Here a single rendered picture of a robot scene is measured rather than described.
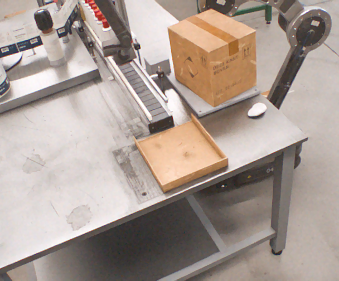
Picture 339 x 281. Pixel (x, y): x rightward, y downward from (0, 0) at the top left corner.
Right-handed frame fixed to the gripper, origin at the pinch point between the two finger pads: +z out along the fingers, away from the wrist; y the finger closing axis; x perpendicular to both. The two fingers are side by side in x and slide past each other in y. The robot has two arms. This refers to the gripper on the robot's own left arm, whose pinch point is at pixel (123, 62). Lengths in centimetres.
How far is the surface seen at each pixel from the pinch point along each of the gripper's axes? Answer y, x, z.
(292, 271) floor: -42, 126, 18
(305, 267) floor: -49, 126, 17
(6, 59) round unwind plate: 54, -38, 36
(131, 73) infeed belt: -2.0, 6.0, 1.5
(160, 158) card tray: 7, 52, -30
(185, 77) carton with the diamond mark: -20.6, 21.1, -14.3
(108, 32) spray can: 0.8, -18.2, 1.6
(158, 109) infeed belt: -2.5, 32.0, -19.5
